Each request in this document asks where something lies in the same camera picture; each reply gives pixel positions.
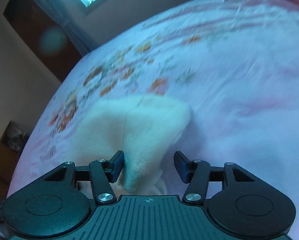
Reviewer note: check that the floral pink bed sheet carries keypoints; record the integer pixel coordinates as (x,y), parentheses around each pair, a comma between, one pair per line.
(234,62)

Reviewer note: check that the wooden side cabinet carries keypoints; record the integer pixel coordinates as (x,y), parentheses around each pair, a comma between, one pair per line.
(12,144)

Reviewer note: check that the dark wooden wardrobe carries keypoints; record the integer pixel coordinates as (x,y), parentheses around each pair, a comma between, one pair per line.
(45,38)

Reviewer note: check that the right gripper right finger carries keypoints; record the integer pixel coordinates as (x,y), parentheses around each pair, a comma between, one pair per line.
(194,173)

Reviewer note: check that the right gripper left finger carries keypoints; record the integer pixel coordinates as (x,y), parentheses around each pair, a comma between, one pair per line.
(103,173)

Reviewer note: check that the cream long-sleeve knit top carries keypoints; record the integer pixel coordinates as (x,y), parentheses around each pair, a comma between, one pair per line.
(144,127)

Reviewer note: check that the left grey curtain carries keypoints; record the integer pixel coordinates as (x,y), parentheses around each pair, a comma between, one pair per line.
(59,12)

